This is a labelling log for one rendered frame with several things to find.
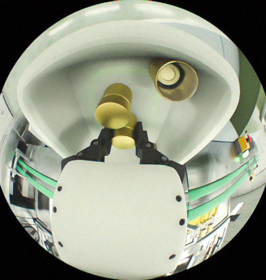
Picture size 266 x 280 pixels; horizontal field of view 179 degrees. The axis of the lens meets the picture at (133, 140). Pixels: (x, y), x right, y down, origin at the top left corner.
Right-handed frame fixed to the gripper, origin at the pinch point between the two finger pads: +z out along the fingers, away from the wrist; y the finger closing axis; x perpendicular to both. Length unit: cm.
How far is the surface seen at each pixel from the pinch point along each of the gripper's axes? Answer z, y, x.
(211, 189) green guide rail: -7.1, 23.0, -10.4
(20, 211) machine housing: -40, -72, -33
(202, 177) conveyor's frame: -3.6, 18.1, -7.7
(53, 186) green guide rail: -5.3, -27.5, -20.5
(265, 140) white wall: -7, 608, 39
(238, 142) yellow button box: 4, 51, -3
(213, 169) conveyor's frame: -2.4, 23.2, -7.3
